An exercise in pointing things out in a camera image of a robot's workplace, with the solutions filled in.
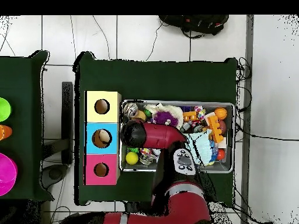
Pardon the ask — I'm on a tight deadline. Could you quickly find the wooden box with three holes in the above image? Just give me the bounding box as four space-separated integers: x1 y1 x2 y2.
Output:
83 90 123 186

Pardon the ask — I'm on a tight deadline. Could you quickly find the purple spiky monster toy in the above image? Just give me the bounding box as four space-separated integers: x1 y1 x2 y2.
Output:
151 111 179 127

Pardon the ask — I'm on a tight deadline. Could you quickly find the cream knitted cloth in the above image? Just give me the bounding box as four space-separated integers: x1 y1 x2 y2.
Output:
143 103 184 129

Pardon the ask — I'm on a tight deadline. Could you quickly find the yellow ball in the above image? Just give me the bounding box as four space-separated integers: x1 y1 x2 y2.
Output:
125 151 139 166

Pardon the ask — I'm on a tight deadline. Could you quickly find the short orange building block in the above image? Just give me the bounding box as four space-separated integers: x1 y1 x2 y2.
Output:
182 111 197 123

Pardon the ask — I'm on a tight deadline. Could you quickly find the dark green table cloth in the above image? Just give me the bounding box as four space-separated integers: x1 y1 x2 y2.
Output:
73 51 239 206
0 50 54 202

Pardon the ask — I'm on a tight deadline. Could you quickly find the mint green waffle cloth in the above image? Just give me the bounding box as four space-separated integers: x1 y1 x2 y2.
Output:
186 129 213 166

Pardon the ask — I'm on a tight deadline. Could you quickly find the long orange building block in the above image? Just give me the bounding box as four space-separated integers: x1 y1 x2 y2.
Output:
206 115 224 144

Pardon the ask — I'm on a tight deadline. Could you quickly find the small orange basketball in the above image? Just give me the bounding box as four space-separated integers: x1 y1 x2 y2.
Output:
214 107 228 120

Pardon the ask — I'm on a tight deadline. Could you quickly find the black upright panel on stand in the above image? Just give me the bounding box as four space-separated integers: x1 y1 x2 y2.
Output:
41 81 75 190

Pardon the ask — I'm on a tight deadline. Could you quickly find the black backpack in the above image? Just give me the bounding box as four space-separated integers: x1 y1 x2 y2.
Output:
158 15 230 38

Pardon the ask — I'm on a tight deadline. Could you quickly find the orange plastic cone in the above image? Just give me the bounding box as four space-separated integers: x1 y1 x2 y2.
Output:
0 124 13 141

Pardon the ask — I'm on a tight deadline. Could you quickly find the green plastic cup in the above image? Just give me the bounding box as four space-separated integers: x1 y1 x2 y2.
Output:
0 97 12 123

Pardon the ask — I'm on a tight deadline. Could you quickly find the magenta plastic bowl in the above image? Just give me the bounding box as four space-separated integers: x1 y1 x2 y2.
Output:
0 152 18 197

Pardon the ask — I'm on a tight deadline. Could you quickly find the shallow wire mesh bin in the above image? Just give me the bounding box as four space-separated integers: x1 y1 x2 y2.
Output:
119 100 235 174

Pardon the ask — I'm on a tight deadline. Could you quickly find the black cable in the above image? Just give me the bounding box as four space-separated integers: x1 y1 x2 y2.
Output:
234 123 299 142

